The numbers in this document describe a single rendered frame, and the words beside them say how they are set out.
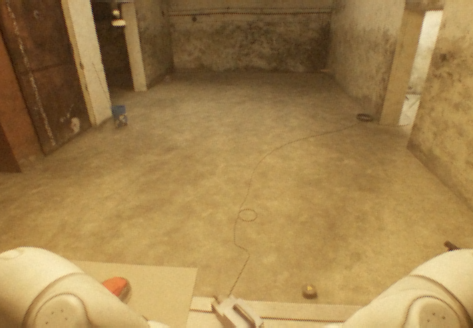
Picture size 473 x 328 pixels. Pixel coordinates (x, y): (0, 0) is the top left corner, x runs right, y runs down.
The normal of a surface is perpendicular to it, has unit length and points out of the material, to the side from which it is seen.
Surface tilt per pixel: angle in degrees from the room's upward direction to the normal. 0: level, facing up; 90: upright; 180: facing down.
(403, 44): 90
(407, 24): 90
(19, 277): 9
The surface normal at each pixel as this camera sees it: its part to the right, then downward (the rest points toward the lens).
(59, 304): -0.01, -0.56
